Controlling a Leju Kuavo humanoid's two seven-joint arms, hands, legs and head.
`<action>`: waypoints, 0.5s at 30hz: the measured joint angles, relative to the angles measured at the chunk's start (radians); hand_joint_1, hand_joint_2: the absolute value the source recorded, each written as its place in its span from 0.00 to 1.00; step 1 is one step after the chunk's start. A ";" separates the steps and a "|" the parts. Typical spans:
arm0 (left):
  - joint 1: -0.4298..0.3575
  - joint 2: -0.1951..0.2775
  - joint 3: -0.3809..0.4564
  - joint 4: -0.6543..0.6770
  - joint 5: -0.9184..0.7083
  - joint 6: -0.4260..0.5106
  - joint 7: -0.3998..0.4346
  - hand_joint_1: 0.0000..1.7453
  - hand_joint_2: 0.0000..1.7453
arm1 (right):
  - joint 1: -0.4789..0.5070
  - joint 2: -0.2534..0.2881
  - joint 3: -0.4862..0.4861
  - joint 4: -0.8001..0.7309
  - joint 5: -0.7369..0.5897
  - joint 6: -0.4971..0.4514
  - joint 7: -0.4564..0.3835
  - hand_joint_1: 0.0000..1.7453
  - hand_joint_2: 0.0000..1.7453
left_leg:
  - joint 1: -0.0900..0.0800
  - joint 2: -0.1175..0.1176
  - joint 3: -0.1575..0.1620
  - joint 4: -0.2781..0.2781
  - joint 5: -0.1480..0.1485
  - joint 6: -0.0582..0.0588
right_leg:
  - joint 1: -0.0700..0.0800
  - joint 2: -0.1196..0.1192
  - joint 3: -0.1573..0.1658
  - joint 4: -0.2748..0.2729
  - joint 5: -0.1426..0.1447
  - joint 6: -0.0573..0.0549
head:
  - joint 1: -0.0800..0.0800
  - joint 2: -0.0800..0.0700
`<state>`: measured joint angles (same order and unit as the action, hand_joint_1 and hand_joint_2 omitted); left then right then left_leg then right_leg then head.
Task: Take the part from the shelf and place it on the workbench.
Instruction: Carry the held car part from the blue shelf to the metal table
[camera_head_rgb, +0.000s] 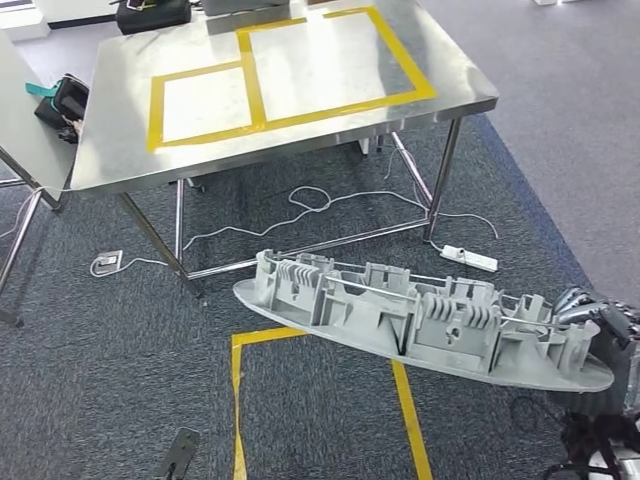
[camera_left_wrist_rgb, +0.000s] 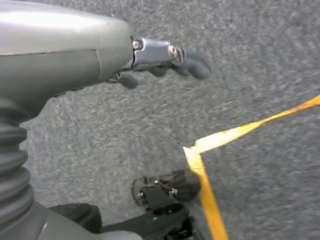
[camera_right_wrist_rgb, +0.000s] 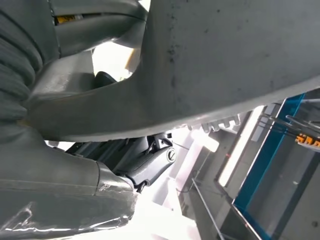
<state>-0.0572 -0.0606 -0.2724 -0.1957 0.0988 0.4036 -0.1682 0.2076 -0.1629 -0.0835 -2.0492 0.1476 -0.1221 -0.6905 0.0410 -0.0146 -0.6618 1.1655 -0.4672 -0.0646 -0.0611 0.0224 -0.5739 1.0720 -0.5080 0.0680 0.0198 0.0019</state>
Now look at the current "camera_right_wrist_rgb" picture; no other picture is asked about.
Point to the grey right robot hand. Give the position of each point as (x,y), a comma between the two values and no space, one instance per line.
(50,172)

